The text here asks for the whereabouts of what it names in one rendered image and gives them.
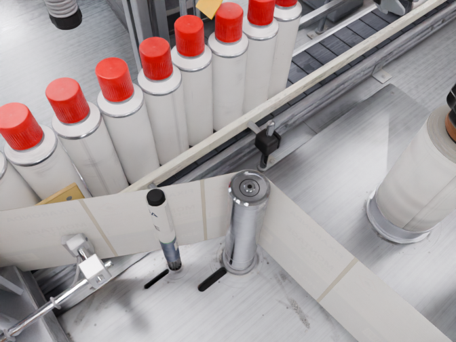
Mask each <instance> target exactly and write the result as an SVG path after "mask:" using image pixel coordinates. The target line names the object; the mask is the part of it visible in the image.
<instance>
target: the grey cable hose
mask: <svg viewBox="0 0 456 342"><path fill-rule="evenodd" d="M44 1H45V4H46V6H47V9H48V11H47V12H48V15H49V17H50V20H51V22H52V24H54V26H55V27H56V28H57V29H60V30H65V31H67V30H71V29H75V28H77V27H78V26H79V25H80V24H81V22H82V13H81V10H80V8H79V5H78V4H77V3H76V0H44Z"/></svg>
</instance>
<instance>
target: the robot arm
mask: <svg viewBox="0 0 456 342"><path fill-rule="evenodd" d="M373 1H374V2H375V5H376V6H377V8H378V9H379V10H380V11H381V12H383V13H384V14H387V13H388V12H393V13H395V14H398V15H400V16H402V15H404V14H405V8H404V7H403V6H402V4H401V3H400V2H399V0H373ZM406 1H410V2H411V3H412V2H414V3H416V2H418V1H419V0H406ZM165 6H166V10H172V9H174V8H177V7H179V0H165Z"/></svg>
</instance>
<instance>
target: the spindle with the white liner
mask: <svg viewBox="0 0 456 342"><path fill-rule="evenodd" d="M446 101H447V104H446V105H443V106H441V107H438V108H437V109H435V110H434V111H433V112H432V113H431V114H430V116H429V117H428V119H427V120H426V122H425V123H424V124H423V126H422V127H421V129H420V130H419V131H418V133H416V135H415V136H414V138H413V139H412V141H411V142H410V144H409V145H408V147H407V148H406V149H405V151H404V152H403V153H402V155H401V156H400V157H399V158H398V160H397V162H396V163H395V165H394V166H393V168H392V169H391V170H390V171H389V172H388V174H387V175H386V177H385V178H384V179H383V180H382V181H381V182H380V183H379V185H378V186H377V188H376V189H375V190H374V191H373V192H372V193H371V195H370V196H369V198H368V200H367V203H366V212H367V215H368V219H369V221H370V223H371V224H372V226H373V227H374V228H375V229H376V230H377V231H378V232H379V233H380V234H381V235H382V236H384V237H385V238H387V239H389V240H391V241H393V242H398V243H401V244H412V243H415V242H419V241H421V240H422V239H423V238H425V237H426V236H427V235H428V234H429V232H430V231H431V230H433V229H434V228H435V227H437V226H438V224H439V223H440V221H441V220H443V219H444V218H445V217H446V216H448V215H449V214H450V213H451V212H452V211H453V210H454V209H456V82H455V84H454V85H453V87H452V88H451V89H450V91H449V93H448V95H447V98H446Z"/></svg>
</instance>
